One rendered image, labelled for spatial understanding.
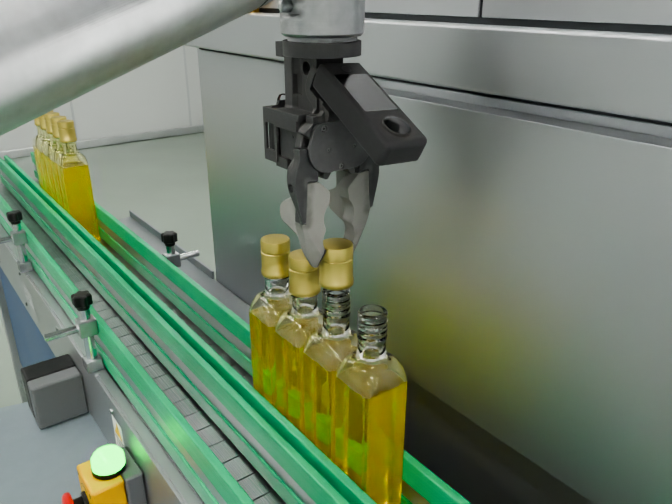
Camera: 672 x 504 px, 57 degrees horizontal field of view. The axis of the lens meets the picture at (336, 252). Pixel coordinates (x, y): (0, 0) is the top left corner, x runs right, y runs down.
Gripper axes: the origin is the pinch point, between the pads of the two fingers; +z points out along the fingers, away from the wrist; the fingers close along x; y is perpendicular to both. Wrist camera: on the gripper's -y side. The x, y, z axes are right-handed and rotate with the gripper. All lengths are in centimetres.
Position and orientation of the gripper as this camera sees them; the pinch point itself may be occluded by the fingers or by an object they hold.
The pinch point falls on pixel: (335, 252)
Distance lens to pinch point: 62.2
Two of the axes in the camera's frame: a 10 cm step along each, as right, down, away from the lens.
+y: -6.0, -3.1, 7.3
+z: 0.0, 9.2, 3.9
